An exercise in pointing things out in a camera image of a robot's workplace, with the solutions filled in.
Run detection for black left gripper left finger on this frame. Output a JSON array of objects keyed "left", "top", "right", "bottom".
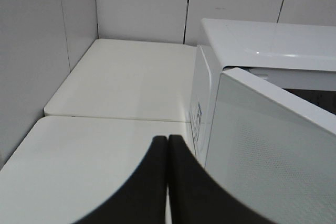
[{"left": 76, "top": 136, "right": 168, "bottom": 223}]

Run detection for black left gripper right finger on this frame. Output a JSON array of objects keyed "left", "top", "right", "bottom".
[{"left": 167, "top": 134, "right": 275, "bottom": 223}]

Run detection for white microwave door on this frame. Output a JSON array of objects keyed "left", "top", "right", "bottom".
[{"left": 205, "top": 68, "right": 335, "bottom": 223}]

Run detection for white microwave oven body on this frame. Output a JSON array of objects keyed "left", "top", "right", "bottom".
[{"left": 189, "top": 18, "right": 335, "bottom": 165}]

